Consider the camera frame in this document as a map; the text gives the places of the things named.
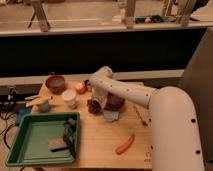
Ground dark grape bunch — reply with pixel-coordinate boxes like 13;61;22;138
87;99;102;114

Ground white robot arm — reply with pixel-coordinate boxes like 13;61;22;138
89;66;205;171

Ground purple bowl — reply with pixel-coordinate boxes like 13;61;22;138
105;93;125;111

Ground red-brown bowl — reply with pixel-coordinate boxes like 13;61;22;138
45;75;66;94

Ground small dark can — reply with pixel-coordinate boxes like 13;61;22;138
84;80;92;92

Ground orange fruit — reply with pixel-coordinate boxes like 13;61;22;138
75;83;87;94

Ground grey blue cloth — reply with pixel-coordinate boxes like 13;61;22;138
103;110;120;122

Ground white cup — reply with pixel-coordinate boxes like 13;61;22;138
61;89;77;109

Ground black tool in tray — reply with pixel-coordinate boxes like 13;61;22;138
52;118;77;158

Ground wooden spatula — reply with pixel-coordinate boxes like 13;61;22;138
25;95;52;107

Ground blue cup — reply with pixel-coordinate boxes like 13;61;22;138
38;102;50;112

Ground orange carrot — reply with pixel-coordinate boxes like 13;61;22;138
115;134;135;155

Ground sponge in tray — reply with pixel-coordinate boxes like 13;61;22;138
48;138;67;151

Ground blue box beside table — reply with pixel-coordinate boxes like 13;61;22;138
15;108;31;125

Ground green plastic tray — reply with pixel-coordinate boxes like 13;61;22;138
5;112;80;167

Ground black cables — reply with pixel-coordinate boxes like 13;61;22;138
0;85;18;151

